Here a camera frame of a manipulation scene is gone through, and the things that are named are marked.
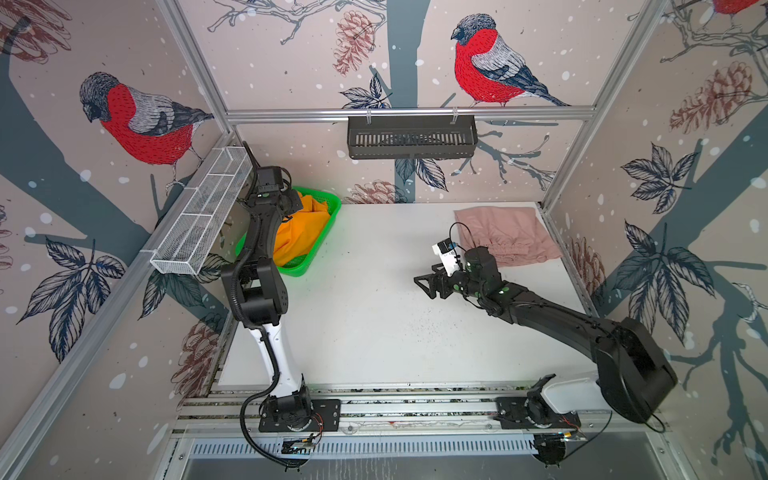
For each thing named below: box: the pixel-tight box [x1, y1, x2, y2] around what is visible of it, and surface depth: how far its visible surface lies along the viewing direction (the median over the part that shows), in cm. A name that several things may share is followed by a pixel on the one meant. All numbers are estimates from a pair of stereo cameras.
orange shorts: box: [273, 192, 330, 267], surface depth 98 cm
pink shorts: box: [454, 207, 563, 267], surface depth 111 cm
